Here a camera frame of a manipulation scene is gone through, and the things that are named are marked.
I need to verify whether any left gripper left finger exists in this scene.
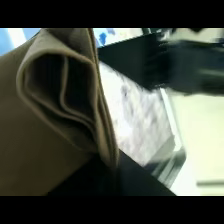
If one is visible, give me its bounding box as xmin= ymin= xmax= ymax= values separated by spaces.
xmin=49 ymin=152 xmax=118 ymax=197

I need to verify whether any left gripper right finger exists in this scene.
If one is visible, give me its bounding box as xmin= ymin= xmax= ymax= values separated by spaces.
xmin=116 ymin=149 xmax=177 ymax=197

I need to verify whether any brown garment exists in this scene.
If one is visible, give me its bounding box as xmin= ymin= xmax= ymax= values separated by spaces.
xmin=0 ymin=27 xmax=120 ymax=197

